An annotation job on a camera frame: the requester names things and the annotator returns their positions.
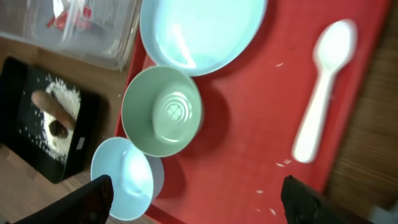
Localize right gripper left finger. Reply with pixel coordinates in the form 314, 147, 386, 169
16, 175, 114, 224

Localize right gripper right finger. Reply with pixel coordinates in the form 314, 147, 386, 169
280, 175, 371, 224

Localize light blue small bowl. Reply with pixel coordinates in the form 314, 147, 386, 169
91, 137, 165, 221

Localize brown food scrap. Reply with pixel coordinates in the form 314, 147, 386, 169
49, 120, 68, 139

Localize white rice pile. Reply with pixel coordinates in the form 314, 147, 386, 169
18, 73, 82, 164

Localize orange carrot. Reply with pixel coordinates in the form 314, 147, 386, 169
31, 90, 76, 130

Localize green ceramic bowl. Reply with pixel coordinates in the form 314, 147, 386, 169
121, 66, 203, 157

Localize red snack wrapper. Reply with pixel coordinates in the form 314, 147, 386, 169
46, 6, 92, 32

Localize light blue round plate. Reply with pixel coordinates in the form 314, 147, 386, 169
139, 0, 268, 77

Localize white tissue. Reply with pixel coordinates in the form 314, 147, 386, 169
52, 0, 75, 19

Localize black food waste tray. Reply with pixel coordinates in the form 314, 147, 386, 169
1, 57, 100, 184

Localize clear plastic waste bin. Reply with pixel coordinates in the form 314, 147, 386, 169
1, 0, 142, 70

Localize red serving tray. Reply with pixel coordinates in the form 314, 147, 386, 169
145, 0, 391, 223

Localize white plastic spoon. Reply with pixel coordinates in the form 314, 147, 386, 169
292, 19, 358, 164

